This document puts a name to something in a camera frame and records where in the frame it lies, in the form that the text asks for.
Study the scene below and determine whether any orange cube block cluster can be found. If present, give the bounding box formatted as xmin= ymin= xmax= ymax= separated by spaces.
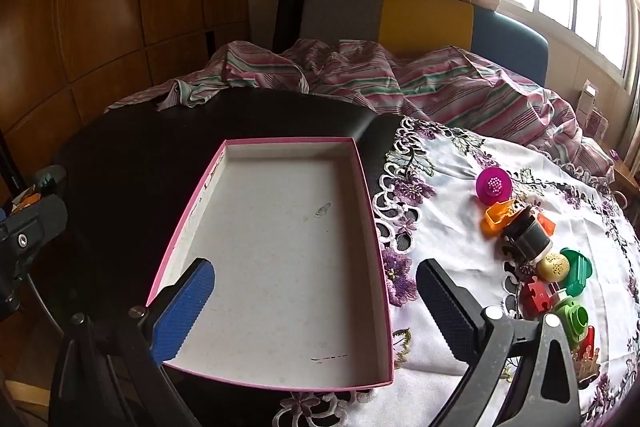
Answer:
xmin=536 ymin=212 xmax=555 ymax=237

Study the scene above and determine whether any orange plastic bracket toy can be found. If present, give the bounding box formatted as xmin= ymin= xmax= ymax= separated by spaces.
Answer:
xmin=480 ymin=199 xmax=525 ymax=237

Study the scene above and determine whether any magenta round perforated toy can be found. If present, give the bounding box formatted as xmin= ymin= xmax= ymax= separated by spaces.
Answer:
xmin=475 ymin=167 xmax=513 ymax=207

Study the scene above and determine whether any light green plug device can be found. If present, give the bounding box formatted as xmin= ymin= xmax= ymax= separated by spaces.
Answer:
xmin=551 ymin=289 xmax=589 ymax=349

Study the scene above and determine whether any snack packet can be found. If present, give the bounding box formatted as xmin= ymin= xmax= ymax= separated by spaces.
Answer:
xmin=11 ymin=185 xmax=41 ymax=215

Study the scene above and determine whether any red puzzle piece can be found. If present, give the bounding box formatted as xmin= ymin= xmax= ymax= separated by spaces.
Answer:
xmin=518 ymin=277 xmax=553 ymax=320

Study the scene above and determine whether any brown gold ornate toy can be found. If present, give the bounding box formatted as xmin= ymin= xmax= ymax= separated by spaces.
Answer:
xmin=573 ymin=347 xmax=600 ymax=389

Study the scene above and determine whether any pink shallow cardboard box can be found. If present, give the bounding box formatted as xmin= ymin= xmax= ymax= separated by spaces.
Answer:
xmin=152 ymin=136 xmax=393 ymax=391

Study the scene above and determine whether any red metallic cylinder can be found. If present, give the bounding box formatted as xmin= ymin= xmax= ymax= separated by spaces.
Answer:
xmin=577 ymin=325 xmax=594 ymax=360

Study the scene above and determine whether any black lidded clear jar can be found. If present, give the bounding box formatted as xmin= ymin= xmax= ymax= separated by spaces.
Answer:
xmin=501 ymin=206 xmax=552 ymax=263

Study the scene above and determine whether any dark green plastic spool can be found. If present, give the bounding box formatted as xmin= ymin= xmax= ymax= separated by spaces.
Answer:
xmin=560 ymin=248 xmax=592 ymax=297

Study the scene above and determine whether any white embroidered floral tablecloth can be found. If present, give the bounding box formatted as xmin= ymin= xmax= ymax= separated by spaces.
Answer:
xmin=272 ymin=117 xmax=639 ymax=426

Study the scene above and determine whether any striped pink green cloth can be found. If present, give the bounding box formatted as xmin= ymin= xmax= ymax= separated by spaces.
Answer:
xmin=115 ymin=39 xmax=614 ymax=184

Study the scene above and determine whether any yellow carved egg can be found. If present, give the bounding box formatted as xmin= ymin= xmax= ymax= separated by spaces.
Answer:
xmin=536 ymin=253 xmax=570 ymax=283

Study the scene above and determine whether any white small carton box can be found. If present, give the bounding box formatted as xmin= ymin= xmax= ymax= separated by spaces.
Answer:
xmin=575 ymin=80 xmax=599 ymax=128

